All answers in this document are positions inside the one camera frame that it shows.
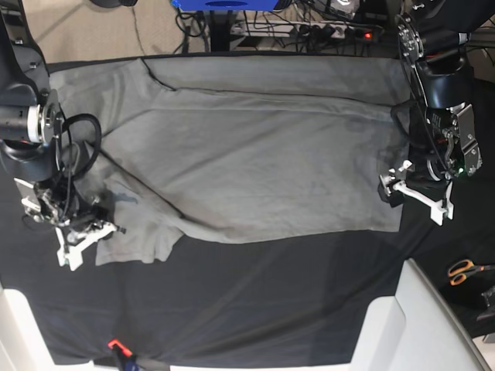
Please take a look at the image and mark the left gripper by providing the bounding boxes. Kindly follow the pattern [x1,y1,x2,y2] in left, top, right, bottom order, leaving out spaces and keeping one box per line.
[377,160,455,225]

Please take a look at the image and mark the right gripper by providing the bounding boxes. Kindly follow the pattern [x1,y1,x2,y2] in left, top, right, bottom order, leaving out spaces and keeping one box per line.
[15,177,127,271]

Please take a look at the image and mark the grey T-shirt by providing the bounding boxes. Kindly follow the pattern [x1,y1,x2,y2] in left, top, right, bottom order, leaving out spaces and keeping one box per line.
[50,56,408,266]

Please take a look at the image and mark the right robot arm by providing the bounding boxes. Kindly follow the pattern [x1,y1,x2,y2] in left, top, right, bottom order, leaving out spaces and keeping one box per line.
[1,1,124,271]

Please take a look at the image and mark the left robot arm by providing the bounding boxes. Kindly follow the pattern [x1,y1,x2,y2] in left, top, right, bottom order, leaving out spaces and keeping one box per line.
[378,1,494,225]

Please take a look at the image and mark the dark metal object right edge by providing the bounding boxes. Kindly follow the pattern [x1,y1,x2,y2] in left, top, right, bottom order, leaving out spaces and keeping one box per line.
[476,286,495,321]

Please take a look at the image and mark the white bin right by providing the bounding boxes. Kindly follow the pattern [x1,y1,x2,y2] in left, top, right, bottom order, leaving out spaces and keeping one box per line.
[350,259,490,371]

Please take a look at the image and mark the white bin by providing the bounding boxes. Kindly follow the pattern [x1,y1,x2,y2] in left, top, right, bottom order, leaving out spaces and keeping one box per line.
[350,259,490,371]
[1,288,56,371]

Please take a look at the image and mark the white bin left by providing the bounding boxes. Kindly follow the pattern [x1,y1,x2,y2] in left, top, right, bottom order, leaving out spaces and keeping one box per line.
[1,288,56,371]

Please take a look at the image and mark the black tablecloth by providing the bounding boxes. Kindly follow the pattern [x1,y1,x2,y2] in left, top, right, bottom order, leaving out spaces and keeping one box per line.
[1,80,494,368]

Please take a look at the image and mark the power strip with red light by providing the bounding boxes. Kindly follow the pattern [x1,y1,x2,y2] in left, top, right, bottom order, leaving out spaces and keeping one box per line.
[230,20,383,41]

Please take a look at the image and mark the blue plastic bin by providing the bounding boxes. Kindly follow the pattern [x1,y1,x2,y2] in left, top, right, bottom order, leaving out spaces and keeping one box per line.
[171,0,278,12]

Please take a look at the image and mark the black table leg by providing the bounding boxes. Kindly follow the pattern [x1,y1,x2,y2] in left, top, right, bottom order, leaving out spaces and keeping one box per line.
[207,10,237,53]

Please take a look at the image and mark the orange handled scissors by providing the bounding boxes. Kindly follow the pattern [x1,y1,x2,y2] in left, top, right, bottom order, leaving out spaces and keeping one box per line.
[447,259,494,286]

